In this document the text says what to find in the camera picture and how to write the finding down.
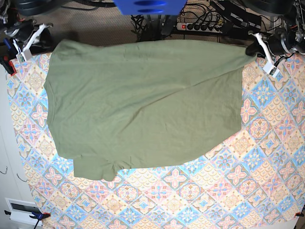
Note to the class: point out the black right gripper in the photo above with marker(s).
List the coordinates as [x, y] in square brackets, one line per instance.
[45, 43]

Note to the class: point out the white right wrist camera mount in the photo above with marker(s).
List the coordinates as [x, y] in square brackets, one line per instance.
[23, 52]

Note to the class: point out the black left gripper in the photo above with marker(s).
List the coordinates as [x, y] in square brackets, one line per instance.
[255, 50]

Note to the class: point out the white wall outlet box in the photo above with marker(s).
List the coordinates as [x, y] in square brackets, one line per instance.
[19, 205]

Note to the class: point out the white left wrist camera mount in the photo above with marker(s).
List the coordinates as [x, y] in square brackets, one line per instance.
[269, 67]

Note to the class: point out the olive green t-shirt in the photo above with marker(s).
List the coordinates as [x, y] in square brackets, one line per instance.
[142, 105]

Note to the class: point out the orange clamp lower right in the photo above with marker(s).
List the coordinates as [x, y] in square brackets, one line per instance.
[299, 214]

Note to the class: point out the white power strip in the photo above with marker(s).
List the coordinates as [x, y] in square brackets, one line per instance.
[183, 26]

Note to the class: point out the colourful patterned tablecloth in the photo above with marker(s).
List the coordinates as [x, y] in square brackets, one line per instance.
[255, 178]

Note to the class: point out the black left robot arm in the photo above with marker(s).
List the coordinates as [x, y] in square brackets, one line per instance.
[289, 36]

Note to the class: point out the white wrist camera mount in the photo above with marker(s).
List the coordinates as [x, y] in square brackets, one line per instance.
[269, 67]
[23, 52]

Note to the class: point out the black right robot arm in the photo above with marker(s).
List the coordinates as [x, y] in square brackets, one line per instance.
[18, 25]

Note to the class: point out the blue orange clamp lower left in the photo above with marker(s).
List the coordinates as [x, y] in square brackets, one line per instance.
[39, 216]

